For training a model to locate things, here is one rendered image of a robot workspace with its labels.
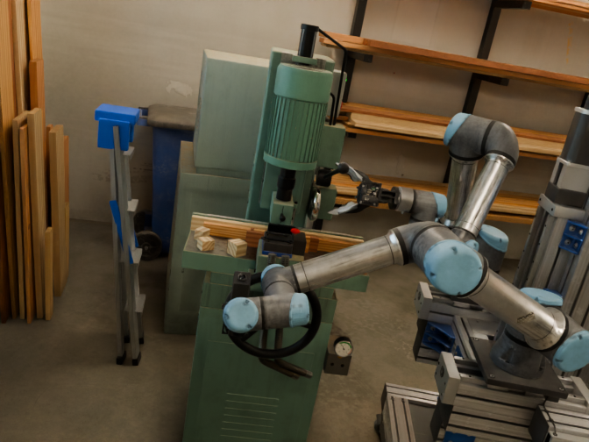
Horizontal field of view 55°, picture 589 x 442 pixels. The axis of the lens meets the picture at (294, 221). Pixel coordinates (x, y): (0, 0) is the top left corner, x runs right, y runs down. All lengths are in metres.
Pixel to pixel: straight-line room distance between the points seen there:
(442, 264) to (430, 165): 3.35
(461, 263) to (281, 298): 0.40
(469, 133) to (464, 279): 0.71
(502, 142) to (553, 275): 0.44
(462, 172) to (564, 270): 0.45
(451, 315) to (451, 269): 0.90
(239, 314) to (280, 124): 0.72
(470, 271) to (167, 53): 3.09
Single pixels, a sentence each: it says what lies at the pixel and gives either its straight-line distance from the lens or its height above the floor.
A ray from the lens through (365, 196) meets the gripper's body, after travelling 1.67.
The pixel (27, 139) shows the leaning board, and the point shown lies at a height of 0.92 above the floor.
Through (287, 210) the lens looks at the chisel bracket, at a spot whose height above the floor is 1.04.
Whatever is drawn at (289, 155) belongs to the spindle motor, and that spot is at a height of 1.23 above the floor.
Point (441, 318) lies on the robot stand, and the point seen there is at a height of 0.70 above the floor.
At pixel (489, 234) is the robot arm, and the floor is 1.04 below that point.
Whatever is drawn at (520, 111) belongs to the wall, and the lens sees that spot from 4.84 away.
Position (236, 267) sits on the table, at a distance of 1.80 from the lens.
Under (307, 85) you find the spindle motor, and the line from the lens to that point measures 1.72.
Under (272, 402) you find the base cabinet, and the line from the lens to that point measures 2.06.
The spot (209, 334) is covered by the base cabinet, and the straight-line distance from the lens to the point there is 1.92.
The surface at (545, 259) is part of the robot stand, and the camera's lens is 1.87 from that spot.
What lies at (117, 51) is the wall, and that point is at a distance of 4.07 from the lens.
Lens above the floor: 1.63
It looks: 19 degrees down
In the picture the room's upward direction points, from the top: 10 degrees clockwise
